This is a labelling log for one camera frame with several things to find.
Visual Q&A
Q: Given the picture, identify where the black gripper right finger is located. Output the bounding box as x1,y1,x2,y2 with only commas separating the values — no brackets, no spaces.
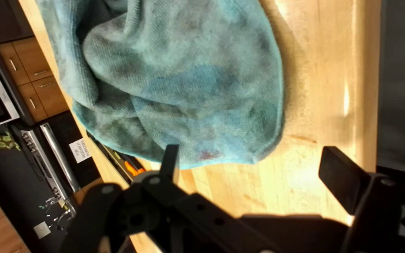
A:
317,147,372,220

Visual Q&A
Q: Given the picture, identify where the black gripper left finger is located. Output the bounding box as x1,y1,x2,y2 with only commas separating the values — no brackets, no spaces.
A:
158,145,178,182

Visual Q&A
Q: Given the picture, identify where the blue towel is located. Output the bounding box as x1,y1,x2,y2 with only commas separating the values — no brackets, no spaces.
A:
35,0,283,169

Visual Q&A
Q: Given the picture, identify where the black yellow utility knife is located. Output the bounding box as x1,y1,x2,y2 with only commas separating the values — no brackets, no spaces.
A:
99,145,146,183

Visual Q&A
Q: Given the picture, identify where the black oven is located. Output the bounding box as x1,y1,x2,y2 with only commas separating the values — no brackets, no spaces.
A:
11,113,99,222

